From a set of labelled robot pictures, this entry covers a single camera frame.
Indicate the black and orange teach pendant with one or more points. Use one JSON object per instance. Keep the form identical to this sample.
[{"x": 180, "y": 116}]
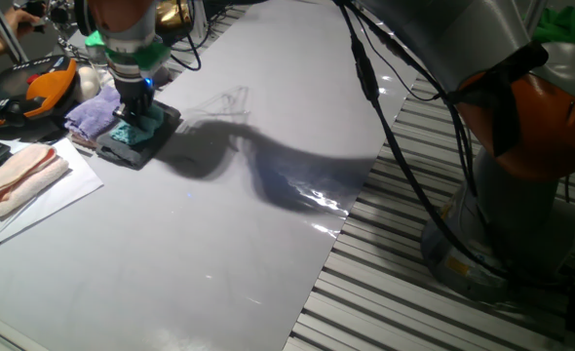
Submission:
[{"x": 24, "y": 92}]

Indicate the silver tripod leg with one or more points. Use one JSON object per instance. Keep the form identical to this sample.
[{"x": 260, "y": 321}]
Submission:
[{"x": 5, "y": 31}]

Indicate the purple folded cloth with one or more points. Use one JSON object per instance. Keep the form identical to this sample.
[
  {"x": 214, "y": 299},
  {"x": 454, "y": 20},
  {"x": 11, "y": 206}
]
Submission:
[{"x": 92, "y": 114}]

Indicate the grey folded cloth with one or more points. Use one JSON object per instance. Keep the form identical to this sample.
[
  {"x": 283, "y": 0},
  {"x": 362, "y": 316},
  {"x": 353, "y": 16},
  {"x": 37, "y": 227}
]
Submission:
[{"x": 136, "y": 153}]

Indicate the pink folded cloth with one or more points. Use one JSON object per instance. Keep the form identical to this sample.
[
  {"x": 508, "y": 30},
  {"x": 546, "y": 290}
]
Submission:
[
  {"x": 29, "y": 190},
  {"x": 14, "y": 166}
]

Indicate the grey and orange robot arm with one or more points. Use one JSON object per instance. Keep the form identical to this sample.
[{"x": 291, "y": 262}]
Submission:
[{"x": 536, "y": 122}]

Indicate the green cloth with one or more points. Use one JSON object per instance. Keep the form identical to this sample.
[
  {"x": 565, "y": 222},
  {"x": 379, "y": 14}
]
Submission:
[{"x": 567, "y": 27}]

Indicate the aluminium frame post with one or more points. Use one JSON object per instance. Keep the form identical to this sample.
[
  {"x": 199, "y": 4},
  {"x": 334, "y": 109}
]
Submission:
[{"x": 199, "y": 19}]

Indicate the green printed wrist mount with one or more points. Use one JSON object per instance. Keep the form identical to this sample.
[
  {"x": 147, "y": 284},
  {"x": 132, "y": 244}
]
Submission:
[{"x": 151, "y": 56}]

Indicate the glossy white table sheet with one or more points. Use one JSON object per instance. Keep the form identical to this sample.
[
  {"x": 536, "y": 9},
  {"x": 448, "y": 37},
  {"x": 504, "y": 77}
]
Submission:
[{"x": 195, "y": 244}]

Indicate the white egg-shaped object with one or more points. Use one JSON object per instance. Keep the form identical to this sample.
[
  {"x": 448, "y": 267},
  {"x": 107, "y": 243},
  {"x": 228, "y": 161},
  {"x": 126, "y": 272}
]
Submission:
[{"x": 88, "y": 83}]

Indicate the teal microfibre cloth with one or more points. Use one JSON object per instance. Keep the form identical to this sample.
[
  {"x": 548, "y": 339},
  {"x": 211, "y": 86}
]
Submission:
[{"x": 131, "y": 134}]

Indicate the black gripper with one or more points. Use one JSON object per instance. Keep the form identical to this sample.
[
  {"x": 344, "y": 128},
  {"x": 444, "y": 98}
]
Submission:
[{"x": 134, "y": 95}]

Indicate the white printed paper sheet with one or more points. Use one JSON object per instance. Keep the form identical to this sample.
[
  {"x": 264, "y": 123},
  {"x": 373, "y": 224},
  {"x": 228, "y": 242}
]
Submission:
[{"x": 68, "y": 185}]

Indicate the gold foil bag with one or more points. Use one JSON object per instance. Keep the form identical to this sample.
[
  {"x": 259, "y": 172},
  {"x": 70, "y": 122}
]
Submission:
[{"x": 173, "y": 17}]

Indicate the bystander hand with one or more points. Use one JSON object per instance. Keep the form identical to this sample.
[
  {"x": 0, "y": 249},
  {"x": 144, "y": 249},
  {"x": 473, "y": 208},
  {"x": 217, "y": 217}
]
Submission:
[{"x": 22, "y": 22}]

